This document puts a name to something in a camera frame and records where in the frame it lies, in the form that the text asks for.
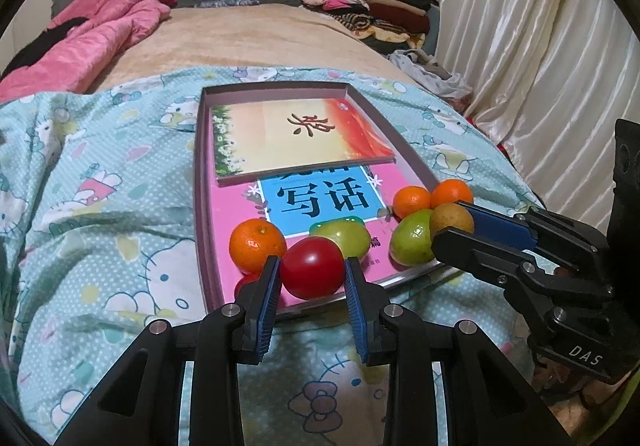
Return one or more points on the orange tangerine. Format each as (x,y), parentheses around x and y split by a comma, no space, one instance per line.
(255,246)
(450,192)
(412,200)

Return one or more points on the blue patterned cloth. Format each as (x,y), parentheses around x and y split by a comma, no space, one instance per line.
(225,2)

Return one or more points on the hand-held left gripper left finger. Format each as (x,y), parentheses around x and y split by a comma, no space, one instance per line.
(267,306)

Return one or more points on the pink quilt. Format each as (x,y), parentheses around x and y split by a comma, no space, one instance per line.
(100,31)

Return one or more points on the light blue cartoon printed blanket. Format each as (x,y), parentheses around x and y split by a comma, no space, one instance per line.
(100,251)

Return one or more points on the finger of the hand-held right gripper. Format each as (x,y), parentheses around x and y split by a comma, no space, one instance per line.
(500,226)
(480,256)

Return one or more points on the stack of folded clothes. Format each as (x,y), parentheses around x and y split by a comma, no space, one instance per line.
(390,6)

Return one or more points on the small yellow-brown fruit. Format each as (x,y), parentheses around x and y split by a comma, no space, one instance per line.
(450,217)

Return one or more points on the large green fruit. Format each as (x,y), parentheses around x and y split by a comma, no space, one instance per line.
(345,233)

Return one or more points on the white crumpled cloth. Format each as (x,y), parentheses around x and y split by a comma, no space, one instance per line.
(440,81)

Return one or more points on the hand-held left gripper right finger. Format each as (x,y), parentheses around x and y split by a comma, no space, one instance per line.
(357,311)

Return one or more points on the person's right forearm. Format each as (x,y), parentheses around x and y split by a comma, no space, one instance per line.
(590,388)

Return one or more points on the red cherry tomato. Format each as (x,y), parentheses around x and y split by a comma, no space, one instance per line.
(246,285)
(312,268)

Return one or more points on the beige blanket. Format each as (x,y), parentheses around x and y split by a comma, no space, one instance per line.
(250,41)

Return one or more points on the shallow cardboard box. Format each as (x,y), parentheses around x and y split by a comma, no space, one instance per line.
(200,201)

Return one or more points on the cream and orange book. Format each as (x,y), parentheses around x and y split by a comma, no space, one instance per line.
(275,136)

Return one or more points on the black cloth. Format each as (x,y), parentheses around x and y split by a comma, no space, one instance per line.
(40,43)

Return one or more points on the red cloth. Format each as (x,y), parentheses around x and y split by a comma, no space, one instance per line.
(497,146)

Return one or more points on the white satin curtain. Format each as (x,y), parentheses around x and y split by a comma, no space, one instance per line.
(550,51)

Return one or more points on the small green fruit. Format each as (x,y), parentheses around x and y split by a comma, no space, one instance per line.
(410,238)

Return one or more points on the pink and blue book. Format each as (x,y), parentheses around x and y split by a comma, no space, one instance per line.
(225,216)

